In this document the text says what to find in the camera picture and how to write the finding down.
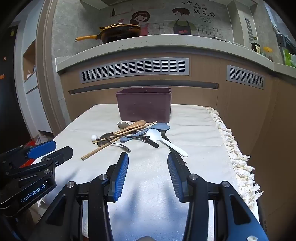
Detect jar with yellow lid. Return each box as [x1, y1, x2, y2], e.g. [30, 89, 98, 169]
[262, 47, 274, 62]

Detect wooden chopstick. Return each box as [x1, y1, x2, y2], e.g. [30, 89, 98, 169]
[92, 121, 158, 143]
[81, 125, 154, 160]

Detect cartoon wall poster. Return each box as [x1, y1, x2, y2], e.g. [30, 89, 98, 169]
[109, 0, 232, 36]

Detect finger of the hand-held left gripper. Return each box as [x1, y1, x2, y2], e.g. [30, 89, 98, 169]
[5, 140, 57, 164]
[5, 146, 73, 179]

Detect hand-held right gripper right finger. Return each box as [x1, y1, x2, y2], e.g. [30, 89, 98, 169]
[167, 152, 270, 241]

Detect green plastic item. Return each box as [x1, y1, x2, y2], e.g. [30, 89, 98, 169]
[283, 49, 296, 67]

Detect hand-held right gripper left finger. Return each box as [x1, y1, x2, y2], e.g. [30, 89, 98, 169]
[28, 152, 130, 241]

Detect narrow wall vent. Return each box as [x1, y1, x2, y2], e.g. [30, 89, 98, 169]
[244, 17, 253, 40]

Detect white plastic spoon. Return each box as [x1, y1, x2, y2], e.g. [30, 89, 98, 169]
[146, 128, 188, 157]

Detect metal spoon with cutout handle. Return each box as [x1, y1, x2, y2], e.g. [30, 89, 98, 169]
[99, 132, 150, 142]

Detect short grey vent grille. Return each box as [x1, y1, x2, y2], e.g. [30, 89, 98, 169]
[227, 65, 265, 90]

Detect blue-grey plastic spoon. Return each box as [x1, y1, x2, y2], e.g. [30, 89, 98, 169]
[120, 123, 171, 142]

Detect long grey vent grille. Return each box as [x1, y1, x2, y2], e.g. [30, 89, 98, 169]
[80, 58, 190, 84]

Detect wooden kitchen cabinet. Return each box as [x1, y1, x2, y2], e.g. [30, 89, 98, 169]
[59, 52, 296, 232]

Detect black-handled metal spoon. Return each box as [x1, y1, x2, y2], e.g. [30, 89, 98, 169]
[117, 121, 159, 148]
[161, 130, 172, 143]

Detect maroon plastic utensil container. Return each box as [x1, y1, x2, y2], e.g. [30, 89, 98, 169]
[115, 88, 173, 123]

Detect cream fringed tablecloth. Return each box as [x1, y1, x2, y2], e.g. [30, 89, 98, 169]
[30, 104, 263, 241]

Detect wooden spoon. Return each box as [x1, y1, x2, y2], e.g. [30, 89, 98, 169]
[99, 120, 147, 141]

